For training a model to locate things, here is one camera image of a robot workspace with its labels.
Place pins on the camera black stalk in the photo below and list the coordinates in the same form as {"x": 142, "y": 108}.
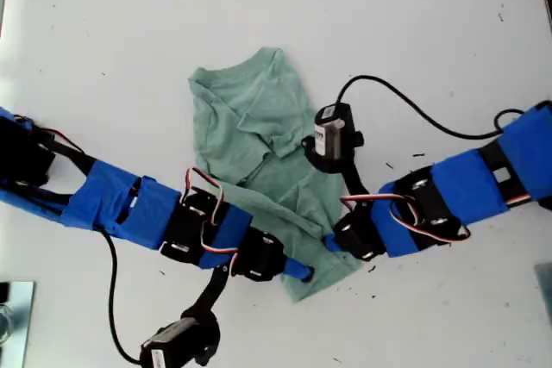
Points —
{"x": 355, "y": 187}
{"x": 211, "y": 290}

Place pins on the green t shirt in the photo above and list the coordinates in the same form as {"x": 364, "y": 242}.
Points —
{"x": 259, "y": 135}

